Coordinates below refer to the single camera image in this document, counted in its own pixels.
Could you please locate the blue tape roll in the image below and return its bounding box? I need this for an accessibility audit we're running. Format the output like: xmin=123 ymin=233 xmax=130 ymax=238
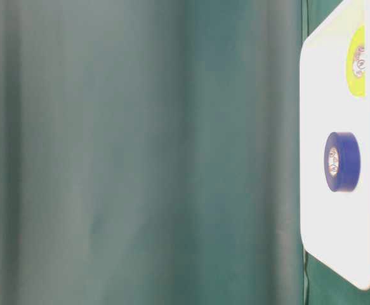
xmin=324 ymin=132 xmax=360 ymax=192

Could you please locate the yellow tape roll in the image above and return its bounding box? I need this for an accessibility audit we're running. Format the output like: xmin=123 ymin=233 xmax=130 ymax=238
xmin=346 ymin=25 xmax=366 ymax=97

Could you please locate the white plastic case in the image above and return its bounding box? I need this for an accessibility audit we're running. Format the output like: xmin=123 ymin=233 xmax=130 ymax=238
xmin=300 ymin=1 xmax=370 ymax=290

